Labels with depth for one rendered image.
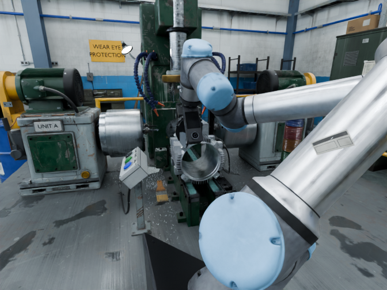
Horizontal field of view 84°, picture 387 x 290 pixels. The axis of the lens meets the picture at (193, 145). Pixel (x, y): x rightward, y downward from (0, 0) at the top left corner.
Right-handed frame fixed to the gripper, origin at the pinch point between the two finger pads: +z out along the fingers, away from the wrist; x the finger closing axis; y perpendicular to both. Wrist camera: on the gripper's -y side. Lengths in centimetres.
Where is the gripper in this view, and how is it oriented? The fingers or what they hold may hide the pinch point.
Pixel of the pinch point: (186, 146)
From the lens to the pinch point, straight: 77.3
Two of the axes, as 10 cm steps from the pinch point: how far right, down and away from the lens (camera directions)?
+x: -9.7, 0.7, -2.2
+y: -2.0, -7.3, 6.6
